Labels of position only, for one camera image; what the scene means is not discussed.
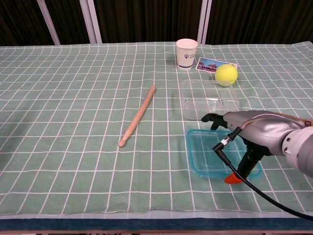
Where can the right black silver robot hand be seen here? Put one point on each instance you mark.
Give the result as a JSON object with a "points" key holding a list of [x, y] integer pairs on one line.
{"points": [[264, 129]]}

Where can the teal container lid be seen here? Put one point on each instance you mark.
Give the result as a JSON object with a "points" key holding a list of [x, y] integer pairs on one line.
{"points": [[205, 151]]}

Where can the clear plastic container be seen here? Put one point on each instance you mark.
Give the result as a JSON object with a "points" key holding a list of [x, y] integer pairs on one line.
{"points": [[207, 98]]}

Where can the dark blue-grey fabric strip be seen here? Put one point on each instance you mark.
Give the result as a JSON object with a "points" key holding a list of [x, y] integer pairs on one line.
{"points": [[122, 224]]}

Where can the yellow tennis ball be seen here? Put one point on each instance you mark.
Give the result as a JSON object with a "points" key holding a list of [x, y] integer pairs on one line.
{"points": [[226, 74]]}

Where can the postcard with building photo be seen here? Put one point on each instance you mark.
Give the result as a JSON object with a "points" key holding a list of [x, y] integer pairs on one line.
{"points": [[206, 65]]}

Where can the white paper cup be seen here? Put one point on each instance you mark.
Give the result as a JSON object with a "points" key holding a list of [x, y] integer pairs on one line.
{"points": [[186, 55]]}

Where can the wooden stick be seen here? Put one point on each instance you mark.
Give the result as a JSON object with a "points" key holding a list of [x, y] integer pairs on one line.
{"points": [[139, 115]]}

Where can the black pleated curtain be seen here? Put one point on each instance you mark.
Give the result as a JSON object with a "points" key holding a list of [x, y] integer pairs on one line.
{"points": [[146, 19]]}

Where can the green checkered tablecloth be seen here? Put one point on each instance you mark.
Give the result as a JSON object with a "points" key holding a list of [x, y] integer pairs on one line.
{"points": [[85, 122]]}

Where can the white metal post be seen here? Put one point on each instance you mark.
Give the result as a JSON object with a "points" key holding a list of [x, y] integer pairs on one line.
{"points": [[91, 22], [205, 22], [49, 22]]}

